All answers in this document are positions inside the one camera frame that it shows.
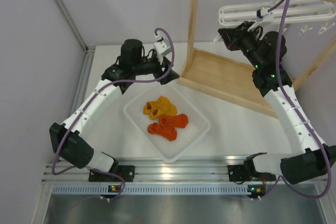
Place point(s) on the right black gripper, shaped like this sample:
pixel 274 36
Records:
pixel 232 36

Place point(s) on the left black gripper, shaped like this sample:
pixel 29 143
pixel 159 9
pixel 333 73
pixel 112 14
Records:
pixel 166 64

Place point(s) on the white clip hanger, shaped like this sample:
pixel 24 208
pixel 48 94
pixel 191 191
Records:
pixel 299 11

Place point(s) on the orange sock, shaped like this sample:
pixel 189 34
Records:
pixel 180 121
pixel 168 132

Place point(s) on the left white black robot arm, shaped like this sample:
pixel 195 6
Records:
pixel 69 138

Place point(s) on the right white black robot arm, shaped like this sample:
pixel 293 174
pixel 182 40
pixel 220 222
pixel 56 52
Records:
pixel 310 156

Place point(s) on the yellow sock upper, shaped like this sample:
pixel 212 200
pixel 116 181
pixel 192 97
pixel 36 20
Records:
pixel 162 104

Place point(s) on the yellow sock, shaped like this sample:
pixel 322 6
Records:
pixel 162 104
pixel 155 113

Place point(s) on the wooden hanging rack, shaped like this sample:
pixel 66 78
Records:
pixel 219 76

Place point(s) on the yellow sock lower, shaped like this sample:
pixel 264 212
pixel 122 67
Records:
pixel 155 113

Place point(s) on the white plastic tray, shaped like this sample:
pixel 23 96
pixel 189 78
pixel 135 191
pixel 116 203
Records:
pixel 169 151

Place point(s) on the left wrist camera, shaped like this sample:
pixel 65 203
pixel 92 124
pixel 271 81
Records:
pixel 162 48

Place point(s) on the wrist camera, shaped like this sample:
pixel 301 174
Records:
pixel 264 15
pixel 162 48

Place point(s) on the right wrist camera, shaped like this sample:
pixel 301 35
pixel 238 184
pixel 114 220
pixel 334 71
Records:
pixel 264 15

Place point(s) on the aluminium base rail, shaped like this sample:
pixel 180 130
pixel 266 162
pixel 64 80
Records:
pixel 193 169

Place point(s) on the aluminium corner frame post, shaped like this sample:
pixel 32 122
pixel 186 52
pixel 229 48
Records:
pixel 70 22

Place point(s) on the slotted grey cable duct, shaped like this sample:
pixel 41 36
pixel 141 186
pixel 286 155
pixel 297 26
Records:
pixel 214 189

